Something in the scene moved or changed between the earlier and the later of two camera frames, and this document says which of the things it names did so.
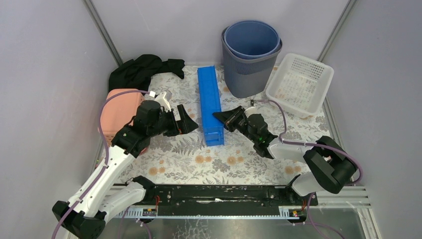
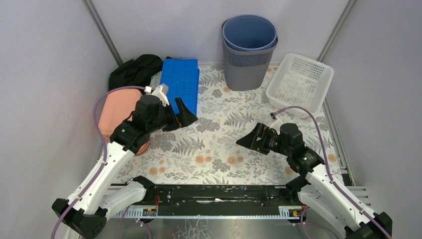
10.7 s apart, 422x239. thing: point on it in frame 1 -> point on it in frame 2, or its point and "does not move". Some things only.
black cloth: [137, 73] does not move
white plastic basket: [300, 84] does not move
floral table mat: [185, 159] does not move
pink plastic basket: [118, 111] does not move
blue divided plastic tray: [210, 104] -> [181, 76]
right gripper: [229, 117] -> [249, 140]
